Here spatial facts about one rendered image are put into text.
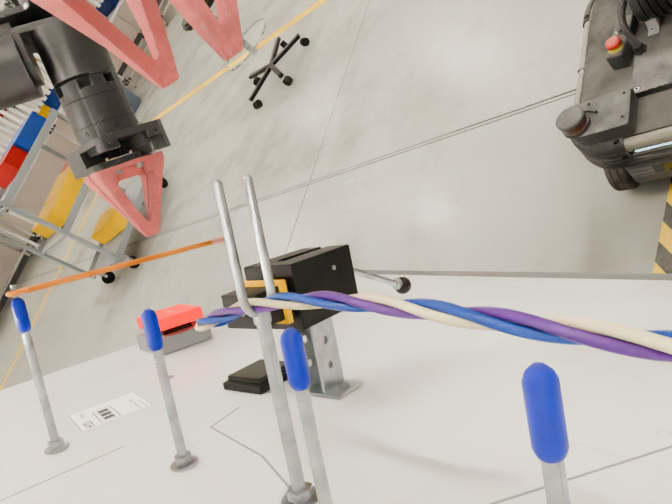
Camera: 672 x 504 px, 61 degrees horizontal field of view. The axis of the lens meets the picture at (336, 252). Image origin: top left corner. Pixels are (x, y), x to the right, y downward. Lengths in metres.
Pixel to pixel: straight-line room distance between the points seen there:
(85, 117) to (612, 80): 1.34
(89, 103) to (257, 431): 0.34
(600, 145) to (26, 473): 1.37
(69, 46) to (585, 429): 0.49
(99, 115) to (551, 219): 1.44
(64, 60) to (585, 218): 1.44
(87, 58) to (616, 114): 1.21
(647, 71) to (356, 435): 1.37
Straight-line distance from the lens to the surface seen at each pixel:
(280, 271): 0.33
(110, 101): 0.57
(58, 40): 0.57
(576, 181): 1.83
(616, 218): 1.70
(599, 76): 1.68
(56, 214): 4.38
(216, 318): 0.26
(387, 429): 0.31
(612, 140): 1.52
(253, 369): 0.42
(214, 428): 0.37
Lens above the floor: 1.33
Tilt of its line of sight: 33 degrees down
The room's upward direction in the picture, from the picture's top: 58 degrees counter-clockwise
